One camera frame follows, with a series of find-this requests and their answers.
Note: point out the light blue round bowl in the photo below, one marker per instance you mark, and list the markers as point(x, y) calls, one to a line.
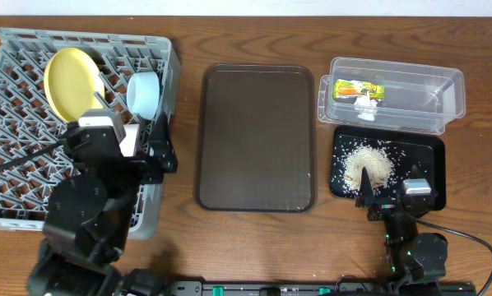
point(143, 94)

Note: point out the white round bowl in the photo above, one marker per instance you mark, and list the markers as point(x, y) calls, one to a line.
point(128, 145)

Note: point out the dark brown serving tray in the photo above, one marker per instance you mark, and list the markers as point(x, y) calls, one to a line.
point(256, 142)

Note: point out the yellow round plate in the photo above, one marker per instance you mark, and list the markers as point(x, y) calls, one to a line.
point(71, 80)

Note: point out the yellow snack wrapper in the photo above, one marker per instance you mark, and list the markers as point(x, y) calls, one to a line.
point(353, 88)

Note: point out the black rectangular tray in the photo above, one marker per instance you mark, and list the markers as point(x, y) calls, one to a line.
point(404, 150)

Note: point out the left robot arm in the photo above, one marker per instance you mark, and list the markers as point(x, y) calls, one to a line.
point(86, 227)

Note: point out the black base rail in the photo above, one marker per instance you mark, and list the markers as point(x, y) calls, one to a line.
point(270, 288)

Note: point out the clear plastic bin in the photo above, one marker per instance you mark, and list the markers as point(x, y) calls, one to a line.
point(418, 98)

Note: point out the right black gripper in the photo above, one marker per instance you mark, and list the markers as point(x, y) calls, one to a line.
point(385, 206)

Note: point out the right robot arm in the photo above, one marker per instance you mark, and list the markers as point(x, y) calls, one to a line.
point(417, 259)

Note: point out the rice pile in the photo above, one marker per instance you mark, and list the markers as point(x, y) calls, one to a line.
point(381, 159)

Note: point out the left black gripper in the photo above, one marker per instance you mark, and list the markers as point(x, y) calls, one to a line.
point(148, 165)

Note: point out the grey plastic dish rack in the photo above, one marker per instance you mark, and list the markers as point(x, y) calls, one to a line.
point(28, 125)

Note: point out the white tissue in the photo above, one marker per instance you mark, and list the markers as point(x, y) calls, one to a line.
point(366, 107)

